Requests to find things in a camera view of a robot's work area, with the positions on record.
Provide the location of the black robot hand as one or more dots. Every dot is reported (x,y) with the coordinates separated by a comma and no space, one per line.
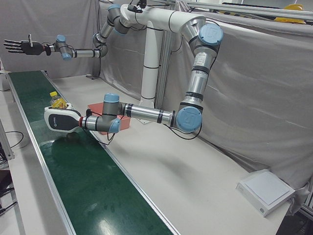
(31,49)

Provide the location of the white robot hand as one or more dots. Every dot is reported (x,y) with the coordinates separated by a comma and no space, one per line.
(61,120)

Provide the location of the orange drink bottle yellow cap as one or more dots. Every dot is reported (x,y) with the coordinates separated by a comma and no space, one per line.
(56,100)

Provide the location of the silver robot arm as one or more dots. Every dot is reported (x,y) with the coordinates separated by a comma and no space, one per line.
(146,113)
(83,52)

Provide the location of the red basket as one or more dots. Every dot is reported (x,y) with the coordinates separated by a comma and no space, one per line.
(96,107)

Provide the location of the green conveyor belt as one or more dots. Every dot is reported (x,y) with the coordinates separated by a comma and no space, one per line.
(73,171)

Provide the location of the aluminium profile beam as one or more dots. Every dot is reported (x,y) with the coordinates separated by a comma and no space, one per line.
(6,144)

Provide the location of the white robot torso column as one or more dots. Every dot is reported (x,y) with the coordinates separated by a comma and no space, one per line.
(150,61)

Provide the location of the grey curtain cloth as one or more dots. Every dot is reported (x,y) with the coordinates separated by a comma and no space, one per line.
(256,98)

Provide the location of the flat white box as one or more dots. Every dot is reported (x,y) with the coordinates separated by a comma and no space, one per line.
(266,191)

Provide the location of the yellow hard hat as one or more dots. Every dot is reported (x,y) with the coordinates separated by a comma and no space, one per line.
(293,7)
(289,20)

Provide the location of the black torso camera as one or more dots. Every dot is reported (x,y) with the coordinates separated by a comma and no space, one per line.
(135,7)

